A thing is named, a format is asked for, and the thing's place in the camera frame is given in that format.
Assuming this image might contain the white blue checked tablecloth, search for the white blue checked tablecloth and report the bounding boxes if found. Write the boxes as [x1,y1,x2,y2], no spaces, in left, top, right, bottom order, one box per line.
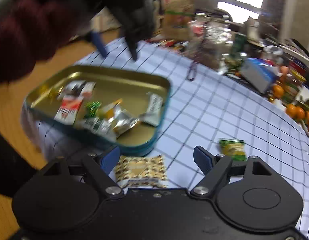
[21,38,309,238]

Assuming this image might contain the single tangerine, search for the single tangerine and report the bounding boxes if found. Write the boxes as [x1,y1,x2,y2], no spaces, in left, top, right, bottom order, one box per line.
[272,84,285,99]

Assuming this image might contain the yellow fruit snack packet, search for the yellow fruit snack packet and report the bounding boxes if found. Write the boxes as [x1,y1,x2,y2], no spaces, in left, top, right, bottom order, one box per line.
[99,98,124,117]

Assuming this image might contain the blue tissue pack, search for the blue tissue pack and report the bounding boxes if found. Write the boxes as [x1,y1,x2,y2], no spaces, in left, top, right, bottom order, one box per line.
[241,58,280,95]

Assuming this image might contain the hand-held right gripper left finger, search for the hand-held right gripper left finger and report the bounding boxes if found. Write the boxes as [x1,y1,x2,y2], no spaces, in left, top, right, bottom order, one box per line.
[41,146,125,197]

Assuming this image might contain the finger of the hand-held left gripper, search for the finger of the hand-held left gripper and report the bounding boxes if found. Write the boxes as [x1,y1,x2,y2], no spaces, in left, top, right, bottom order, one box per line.
[89,28,108,58]
[123,27,140,61]

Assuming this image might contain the green leaf print snack packet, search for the green leaf print snack packet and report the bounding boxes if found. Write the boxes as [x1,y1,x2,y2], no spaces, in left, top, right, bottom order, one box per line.
[78,117,118,141]

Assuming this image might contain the purple lanyard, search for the purple lanyard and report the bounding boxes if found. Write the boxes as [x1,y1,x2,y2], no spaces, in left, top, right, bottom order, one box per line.
[187,59,199,82]

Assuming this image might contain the red white snack packet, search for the red white snack packet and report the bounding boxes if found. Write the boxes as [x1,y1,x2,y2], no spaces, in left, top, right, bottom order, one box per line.
[54,96,84,125]

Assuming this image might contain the white sesame crisp packet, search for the white sesame crisp packet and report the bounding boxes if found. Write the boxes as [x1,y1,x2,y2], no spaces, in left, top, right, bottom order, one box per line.
[140,92,163,127]

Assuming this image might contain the person's left forearm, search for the person's left forearm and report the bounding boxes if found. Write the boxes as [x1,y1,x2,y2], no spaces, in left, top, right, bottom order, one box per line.
[0,0,93,83]

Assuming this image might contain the green drink can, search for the green drink can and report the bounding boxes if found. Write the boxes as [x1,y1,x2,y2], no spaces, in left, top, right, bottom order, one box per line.
[231,33,248,58]

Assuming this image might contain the green label glass jar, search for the green label glass jar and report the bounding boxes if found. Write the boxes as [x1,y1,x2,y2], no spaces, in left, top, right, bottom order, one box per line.
[283,71,307,103]

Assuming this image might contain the gold candy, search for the gold candy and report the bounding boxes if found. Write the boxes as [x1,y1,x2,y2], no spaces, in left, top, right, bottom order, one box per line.
[40,86,57,98]

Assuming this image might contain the gold patterned snack packet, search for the gold patterned snack packet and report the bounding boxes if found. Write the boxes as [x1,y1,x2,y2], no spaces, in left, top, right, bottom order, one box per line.
[114,155,169,188]

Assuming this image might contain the green yellow snack packet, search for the green yellow snack packet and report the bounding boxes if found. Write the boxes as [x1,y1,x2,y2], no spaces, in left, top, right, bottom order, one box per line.
[218,138,248,162]

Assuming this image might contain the clear glass jar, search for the clear glass jar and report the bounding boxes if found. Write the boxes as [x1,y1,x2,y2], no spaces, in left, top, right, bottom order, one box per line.
[192,22,235,71]

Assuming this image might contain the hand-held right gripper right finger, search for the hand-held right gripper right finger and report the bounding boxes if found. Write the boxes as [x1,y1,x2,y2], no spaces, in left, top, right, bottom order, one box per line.
[190,145,273,197]

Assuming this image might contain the small green candy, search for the small green candy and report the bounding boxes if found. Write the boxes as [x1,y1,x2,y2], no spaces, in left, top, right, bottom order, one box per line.
[85,100,102,118]

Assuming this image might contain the teal and gold tin box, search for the teal and gold tin box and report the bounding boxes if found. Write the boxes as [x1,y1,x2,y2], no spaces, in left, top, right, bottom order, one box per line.
[25,65,171,157]

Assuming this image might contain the pile of leafy tangerines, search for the pile of leafy tangerines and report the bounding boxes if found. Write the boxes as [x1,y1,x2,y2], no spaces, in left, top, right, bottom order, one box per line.
[286,98,309,131]

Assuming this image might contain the tree print paper bag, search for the tree print paper bag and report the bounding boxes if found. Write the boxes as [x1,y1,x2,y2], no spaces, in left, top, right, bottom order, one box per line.
[161,0,195,41]

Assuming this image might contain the grey snack packet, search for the grey snack packet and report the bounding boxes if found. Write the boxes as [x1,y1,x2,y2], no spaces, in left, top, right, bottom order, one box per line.
[112,107,141,135]

